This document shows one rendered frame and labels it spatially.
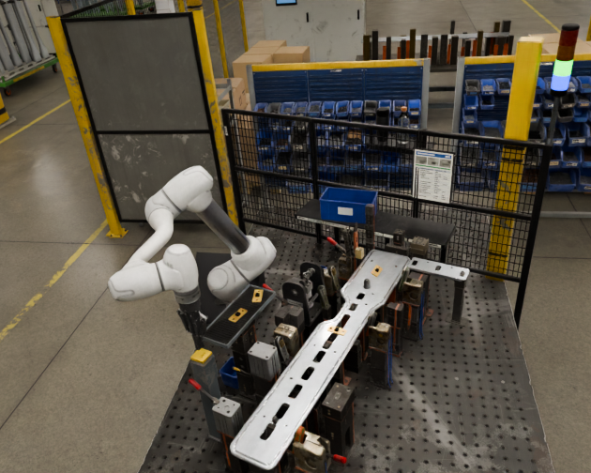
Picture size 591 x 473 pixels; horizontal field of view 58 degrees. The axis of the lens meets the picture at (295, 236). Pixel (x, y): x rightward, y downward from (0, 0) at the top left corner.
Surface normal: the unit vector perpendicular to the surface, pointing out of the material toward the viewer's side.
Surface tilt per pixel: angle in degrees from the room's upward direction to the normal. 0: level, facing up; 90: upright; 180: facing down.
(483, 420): 0
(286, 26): 90
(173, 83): 91
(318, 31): 90
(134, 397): 0
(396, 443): 0
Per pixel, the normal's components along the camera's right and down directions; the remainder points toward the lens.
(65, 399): -0.07, -0.85
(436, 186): -0.48, 0.49
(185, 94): -0.15, 0.54
